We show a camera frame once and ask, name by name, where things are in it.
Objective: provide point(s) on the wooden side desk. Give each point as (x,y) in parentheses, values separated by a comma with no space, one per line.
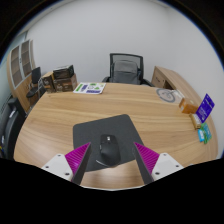
(170,78)

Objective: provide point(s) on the wooden shelf unit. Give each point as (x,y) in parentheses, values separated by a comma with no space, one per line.
(20,71)

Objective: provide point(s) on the white green purple leaflet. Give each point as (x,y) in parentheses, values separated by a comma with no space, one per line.
(89,88)

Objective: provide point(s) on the round grey disc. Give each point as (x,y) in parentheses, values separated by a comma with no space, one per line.
(165,95)

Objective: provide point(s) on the black computer mouse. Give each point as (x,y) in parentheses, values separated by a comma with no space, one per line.
(109,150)

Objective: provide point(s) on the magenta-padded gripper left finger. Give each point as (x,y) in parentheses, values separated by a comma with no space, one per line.
(60,164)

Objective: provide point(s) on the purple standing pouch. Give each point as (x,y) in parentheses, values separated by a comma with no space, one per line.
(205,108)

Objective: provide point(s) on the small blue packet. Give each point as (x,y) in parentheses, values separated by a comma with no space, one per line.
(201,136)

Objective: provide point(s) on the black padded office chair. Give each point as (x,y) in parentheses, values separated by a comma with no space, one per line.
(10,126)

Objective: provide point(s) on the black mesh office chair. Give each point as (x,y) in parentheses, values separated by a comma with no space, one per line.
(126,56)

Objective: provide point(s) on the brown cardboard box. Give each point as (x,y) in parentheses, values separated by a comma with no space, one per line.
(65,85)

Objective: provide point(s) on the brown wooden box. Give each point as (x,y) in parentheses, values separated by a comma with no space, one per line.
(188,106)

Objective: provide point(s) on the black box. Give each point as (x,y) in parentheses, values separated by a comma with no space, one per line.
(63,71)

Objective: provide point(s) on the brown snack packet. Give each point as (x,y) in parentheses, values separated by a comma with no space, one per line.
(195,121)

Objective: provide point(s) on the green packet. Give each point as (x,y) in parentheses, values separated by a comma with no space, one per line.
(207,133)

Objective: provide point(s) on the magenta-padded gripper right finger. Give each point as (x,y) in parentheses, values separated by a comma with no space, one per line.
(163,164)

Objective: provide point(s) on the grey backpack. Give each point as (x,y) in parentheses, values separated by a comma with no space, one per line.
(126,71)

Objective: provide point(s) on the dark grey mouse pad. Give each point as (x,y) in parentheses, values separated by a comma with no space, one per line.
(100,128)

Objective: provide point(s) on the white paper sheet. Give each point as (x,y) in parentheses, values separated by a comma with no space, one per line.
(179,94)

